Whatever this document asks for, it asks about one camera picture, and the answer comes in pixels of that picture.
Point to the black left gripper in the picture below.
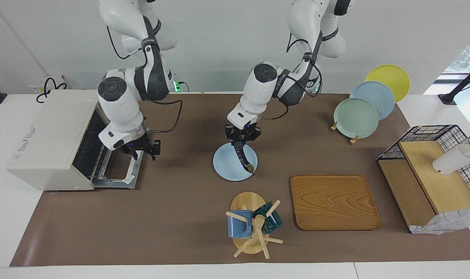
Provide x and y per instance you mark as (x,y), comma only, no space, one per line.
(243,133)

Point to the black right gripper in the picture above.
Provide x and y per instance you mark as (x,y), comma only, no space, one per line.
(140,144)

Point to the dark purple eggplant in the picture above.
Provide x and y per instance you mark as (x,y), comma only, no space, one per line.
(243,159)

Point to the light blue round plate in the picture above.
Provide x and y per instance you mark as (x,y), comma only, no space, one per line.
(229,166)

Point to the beige toaster oven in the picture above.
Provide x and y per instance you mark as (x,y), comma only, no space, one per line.
(52,143)

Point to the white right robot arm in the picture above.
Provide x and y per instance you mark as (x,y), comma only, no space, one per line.
(118,104)

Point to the wooden mug tree stand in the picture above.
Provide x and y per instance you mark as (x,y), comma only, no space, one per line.
(248,199)

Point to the brown table mat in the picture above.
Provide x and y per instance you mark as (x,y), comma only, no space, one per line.
(180,217)

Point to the blue mug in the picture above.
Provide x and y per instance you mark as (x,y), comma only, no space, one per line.
(238,226)

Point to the dark green mug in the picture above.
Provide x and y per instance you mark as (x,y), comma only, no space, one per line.
(271,223)

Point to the rectangular wooden tray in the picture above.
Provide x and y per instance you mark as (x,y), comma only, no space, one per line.
(333,201)

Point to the wooden plate rack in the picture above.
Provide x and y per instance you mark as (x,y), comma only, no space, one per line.
(353,140)

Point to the pale green plate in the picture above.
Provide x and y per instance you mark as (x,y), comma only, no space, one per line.
(355,118)

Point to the large light blue plate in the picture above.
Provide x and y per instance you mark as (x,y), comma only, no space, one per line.
(378,95)

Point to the yellow plate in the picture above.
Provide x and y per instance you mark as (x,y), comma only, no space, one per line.
(393,77)

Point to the wooden shelf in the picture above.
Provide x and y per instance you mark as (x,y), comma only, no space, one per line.
(436,182)

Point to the white paper cup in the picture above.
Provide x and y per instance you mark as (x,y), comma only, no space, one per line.
(451,161)

